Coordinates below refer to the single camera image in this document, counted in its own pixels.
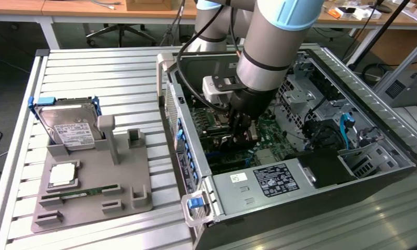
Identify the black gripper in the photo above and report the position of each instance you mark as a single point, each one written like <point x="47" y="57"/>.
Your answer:
<point x="250" y="104"/>

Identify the green graphics card black fan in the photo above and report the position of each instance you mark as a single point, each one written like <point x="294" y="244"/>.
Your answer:
<point x="224" y="144"/>

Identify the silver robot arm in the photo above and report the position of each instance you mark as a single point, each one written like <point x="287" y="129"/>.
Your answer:
<point x="271" y="47"/>

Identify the CPU socket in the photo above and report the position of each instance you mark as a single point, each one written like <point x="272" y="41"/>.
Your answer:
<point x="220" y="119"/>

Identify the green motherboard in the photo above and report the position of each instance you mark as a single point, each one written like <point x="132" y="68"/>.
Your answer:
<point x="278" y="145"/>

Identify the silver chipset heatsink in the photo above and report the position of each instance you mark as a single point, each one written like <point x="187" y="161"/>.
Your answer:
<point x="266" y="157"/>

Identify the grey power supply unit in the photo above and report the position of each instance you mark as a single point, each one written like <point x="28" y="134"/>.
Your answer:
<point x="230" y="198"/>

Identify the black open PC case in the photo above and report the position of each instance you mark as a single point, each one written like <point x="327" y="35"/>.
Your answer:
<point x="299" y="216"/>

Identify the black tripod pole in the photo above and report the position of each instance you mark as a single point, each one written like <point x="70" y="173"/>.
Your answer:
<point x="378" y="34"/>

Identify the white desk device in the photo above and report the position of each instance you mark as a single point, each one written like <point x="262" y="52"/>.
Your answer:
<point x="358" y="13"/>

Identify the black office chair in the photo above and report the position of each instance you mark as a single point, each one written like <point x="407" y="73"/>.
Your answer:
<point x="120" y="31"/>

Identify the grey computer tower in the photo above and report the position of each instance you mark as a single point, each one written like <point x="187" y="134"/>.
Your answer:
<point x="414" y="91"/>

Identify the grey parts rack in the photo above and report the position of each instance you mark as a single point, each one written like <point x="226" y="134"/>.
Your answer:
<point x="90" y="166"/>

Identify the black round desk item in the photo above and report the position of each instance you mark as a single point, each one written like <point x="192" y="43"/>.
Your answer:
<point x="384" y="7"/>

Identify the green RAM stick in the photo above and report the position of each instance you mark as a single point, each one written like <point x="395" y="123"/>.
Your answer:
<point x="80" y="194"/>

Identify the silver CPU chip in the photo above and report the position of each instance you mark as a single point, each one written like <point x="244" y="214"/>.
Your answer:
<point x="63" y="174"/>

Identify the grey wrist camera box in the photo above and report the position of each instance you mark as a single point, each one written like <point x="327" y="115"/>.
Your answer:
<point x="212" y="91"/>

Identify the hard disk with blue bracket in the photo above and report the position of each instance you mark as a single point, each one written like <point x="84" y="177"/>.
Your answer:
<point x="72" y="125"/>

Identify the wooden desk white frame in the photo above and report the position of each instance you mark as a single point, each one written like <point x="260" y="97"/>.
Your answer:
<point x="400" y="24"/>
<point x="72" y="11"/>

